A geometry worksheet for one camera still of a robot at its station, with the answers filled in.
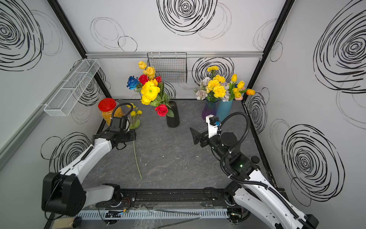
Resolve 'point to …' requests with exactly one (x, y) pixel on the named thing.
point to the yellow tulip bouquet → (235, 90)
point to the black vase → (173, 121)
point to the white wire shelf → (67, 93)
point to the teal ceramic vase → (223, 109)
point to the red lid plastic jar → (107, 105)
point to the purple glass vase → (209, 108)
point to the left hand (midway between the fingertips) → (132, 134)
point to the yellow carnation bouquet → (213, 88)
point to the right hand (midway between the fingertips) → (200, 126)
